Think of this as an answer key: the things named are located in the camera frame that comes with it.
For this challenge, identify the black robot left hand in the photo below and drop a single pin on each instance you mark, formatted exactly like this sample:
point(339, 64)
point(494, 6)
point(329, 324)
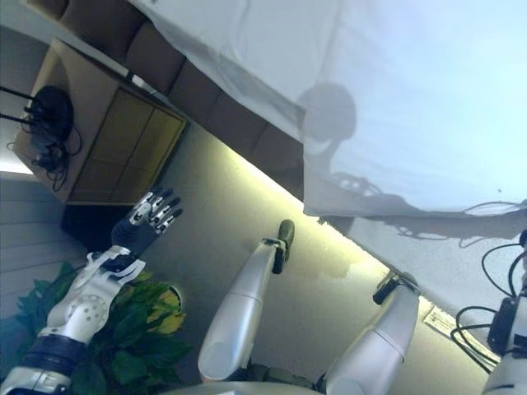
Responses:
point(136, 232)

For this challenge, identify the white duvet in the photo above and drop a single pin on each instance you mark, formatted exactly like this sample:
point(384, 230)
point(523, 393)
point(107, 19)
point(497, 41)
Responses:
point(432, 103)

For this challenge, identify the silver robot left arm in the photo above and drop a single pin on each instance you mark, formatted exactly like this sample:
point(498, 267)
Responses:
point(78, 312)

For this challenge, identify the wooden nightstand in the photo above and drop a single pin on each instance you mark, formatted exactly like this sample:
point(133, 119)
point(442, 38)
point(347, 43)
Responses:
point(123, 152)

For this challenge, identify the green leafy plant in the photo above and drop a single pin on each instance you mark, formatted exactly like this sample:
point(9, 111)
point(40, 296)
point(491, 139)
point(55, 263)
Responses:
point(136, 321)

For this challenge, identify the silver robot left leg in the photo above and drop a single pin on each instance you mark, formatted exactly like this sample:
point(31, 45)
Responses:
point(234, 312)

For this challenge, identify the silver robot leg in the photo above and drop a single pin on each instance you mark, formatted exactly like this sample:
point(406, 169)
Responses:
point(370, 349)
point(234, 312)

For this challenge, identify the olive robot left foot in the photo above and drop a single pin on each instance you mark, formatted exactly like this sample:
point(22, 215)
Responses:
point(285, 230)

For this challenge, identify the silver robot torso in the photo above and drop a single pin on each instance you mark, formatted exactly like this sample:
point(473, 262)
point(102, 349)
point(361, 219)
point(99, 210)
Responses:
point(247, 391)

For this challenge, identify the mattress with white sheet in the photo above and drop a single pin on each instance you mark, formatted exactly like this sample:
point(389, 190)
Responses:
point(247, 49)

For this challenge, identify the silver robot right leg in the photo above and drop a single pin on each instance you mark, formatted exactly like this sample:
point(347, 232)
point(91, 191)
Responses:
point(370, 349)

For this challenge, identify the thin white top sheet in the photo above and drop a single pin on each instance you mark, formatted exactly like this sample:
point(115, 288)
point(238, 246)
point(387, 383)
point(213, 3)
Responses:
point(432, 263)

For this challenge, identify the white floor label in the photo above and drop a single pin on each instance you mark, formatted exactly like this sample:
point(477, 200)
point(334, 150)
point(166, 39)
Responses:
point(438, 323)

